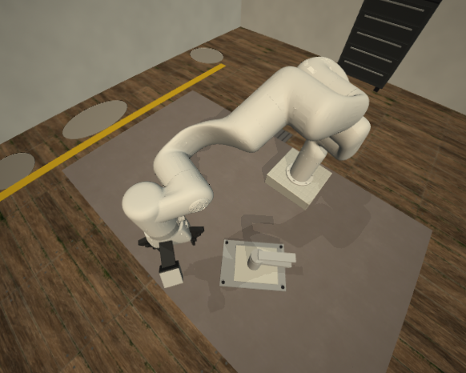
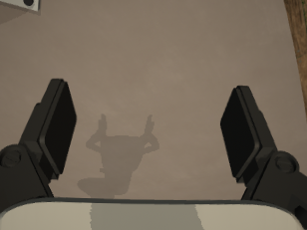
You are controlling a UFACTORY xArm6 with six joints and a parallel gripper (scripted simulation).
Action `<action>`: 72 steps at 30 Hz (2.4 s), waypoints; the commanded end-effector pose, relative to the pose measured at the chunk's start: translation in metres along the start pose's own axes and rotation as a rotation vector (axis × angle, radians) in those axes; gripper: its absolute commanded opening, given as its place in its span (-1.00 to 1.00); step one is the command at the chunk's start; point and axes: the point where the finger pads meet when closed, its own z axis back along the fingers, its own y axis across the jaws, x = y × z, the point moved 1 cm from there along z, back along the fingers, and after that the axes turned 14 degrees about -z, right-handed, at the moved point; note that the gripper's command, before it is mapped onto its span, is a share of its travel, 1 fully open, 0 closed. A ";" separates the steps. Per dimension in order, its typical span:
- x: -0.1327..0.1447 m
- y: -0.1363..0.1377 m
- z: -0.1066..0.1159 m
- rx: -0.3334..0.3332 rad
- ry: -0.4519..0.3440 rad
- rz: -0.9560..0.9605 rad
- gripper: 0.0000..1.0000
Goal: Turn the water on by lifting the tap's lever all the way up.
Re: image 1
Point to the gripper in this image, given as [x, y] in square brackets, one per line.
[184, 234]

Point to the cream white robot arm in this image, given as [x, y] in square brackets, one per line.
[294, 96]

